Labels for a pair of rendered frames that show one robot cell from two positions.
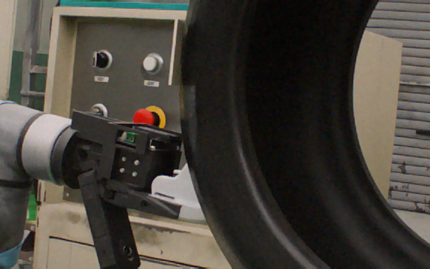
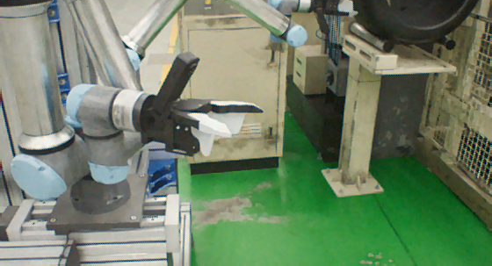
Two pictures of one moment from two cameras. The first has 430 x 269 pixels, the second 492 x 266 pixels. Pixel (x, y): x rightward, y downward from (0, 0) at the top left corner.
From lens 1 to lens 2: 1.49 m
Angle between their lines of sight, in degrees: 42
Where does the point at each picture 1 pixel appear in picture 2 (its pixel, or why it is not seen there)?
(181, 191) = (347, 8)
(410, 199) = not seen: outside the picture
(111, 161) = (329, 3)
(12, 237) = not seen: hidden behind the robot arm
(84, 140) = not seen: outside the picture
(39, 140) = (306, 2)
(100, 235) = (323, 24)
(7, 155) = (293, 7)
